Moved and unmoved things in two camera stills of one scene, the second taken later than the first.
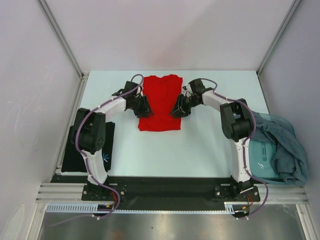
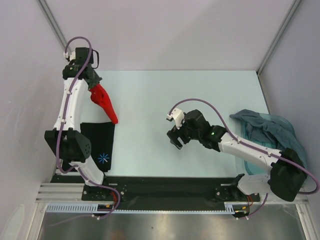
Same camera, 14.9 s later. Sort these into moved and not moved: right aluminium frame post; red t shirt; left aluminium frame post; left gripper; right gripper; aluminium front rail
Moved: red t shirt; left gripper; right gripper
Not moved: aluminium front rail; right aluminium frame post; left aluminium frame post
